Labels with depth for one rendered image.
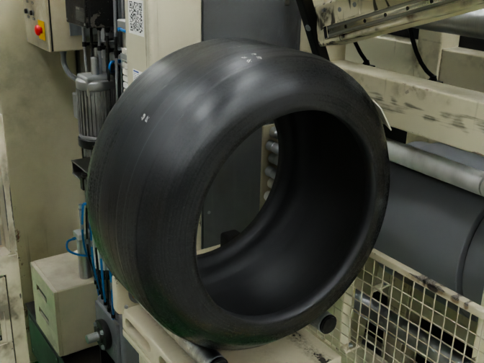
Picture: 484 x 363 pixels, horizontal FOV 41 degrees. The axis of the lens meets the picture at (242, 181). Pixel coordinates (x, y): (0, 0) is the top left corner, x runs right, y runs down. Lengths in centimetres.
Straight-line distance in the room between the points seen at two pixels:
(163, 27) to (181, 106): 37
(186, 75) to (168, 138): 14
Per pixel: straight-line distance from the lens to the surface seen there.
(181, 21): 143
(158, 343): 143
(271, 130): 176
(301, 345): 154
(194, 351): 132
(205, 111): 106
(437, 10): 131
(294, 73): 113
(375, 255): 154
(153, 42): 140
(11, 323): 187
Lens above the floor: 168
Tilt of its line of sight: 21 degrees down
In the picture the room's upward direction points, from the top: 1 degrees clockwise
